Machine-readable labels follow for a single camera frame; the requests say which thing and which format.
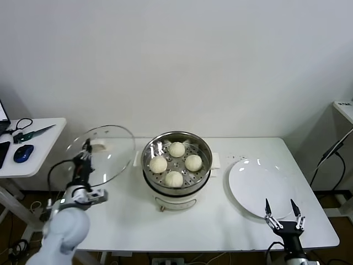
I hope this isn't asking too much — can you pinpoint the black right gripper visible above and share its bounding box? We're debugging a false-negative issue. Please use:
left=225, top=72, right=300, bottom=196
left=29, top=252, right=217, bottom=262
left=264, top=198, right=306, bottom=252

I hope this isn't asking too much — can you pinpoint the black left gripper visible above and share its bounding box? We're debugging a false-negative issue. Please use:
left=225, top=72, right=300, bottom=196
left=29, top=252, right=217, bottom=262
left=74, top=139, right=94, bottom=185

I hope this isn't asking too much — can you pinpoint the glass lid with white handle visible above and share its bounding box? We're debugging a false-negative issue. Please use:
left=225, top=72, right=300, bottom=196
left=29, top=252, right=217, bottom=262
left=66, top=125, right=136, bottom=191

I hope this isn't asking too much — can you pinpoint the white steamed baozi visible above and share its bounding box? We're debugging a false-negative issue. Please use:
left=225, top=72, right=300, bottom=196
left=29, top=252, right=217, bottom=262
left=150, top=156, right=168, bottom=174
left=164, top=170, right=185, bottom=188
left=184, top=153, right=204, bottom=171
left=169, top=141, right=186, bottom=158

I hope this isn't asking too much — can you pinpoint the stainless steel steamer basket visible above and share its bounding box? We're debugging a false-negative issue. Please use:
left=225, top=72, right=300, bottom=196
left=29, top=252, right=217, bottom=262
left=142, top=130, right=215, bottom=195

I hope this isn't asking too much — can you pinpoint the white round plate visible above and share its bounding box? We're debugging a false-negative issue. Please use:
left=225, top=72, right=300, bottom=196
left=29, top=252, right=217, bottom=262
left=228, top=158, right=298, bottom=220

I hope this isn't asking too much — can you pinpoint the white side table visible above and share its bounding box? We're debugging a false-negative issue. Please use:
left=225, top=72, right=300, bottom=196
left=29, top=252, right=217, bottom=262
left=0, top=117, right=67, bottom=241

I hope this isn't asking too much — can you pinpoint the blue computer mouse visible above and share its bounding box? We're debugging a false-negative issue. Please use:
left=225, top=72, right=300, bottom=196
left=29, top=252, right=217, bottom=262
left=13, top=144, right=35, bottom=163

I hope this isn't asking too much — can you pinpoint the black smartphone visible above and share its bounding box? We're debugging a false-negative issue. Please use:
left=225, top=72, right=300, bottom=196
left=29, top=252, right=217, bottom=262
left=0, top=140, right=11, bottom=169

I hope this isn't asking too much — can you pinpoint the black laptop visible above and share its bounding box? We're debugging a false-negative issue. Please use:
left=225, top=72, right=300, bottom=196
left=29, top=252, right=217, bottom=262
left=0, top=100, right=12, bottom=136

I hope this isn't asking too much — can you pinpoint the white electric cooker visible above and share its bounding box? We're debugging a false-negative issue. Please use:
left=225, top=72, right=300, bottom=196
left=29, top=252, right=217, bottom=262
left=133, top=151, right=223, bottom=212

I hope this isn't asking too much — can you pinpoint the white power strip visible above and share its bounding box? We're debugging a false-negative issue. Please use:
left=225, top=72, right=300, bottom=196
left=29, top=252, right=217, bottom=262
left=151, top=257, right=185, bottom=265

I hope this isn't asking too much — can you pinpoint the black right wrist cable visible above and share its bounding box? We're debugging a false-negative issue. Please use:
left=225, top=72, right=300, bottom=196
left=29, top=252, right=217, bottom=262
left=266, top=241, right=285, bottom=265

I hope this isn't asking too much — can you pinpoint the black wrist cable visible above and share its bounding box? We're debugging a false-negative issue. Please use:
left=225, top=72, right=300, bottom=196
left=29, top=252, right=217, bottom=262
left=47, top=158, right=82, bottom=202
left=266, top=241, right=285, bottom=265

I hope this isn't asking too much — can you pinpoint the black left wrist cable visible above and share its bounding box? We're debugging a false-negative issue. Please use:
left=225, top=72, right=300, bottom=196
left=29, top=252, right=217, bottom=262
left=47, top=158, right=82, bottom=202

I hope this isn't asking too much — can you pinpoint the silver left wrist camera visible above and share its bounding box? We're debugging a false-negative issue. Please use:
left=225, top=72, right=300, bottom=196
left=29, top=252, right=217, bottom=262
left=87, top=189, right=109, bottom=205

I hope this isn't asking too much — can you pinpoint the white coiled floor cable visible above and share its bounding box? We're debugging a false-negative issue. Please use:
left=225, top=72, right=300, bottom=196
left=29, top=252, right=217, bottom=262
left=29, top=200, right=44, bottom=214

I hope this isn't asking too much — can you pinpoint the black cable with adapter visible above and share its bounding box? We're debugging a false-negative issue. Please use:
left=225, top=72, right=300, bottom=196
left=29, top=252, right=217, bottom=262
left=310, top=140, right=347, bottom=193

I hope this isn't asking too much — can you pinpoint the thin white hanging cable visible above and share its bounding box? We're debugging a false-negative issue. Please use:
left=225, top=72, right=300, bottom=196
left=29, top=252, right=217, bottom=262
left=317, top=129, right=353, bottom=169

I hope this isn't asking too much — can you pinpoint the black floor cable bundle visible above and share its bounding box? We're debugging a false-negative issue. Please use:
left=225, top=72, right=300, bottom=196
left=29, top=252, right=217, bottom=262
left=9, top=238, right=30, bottom=258

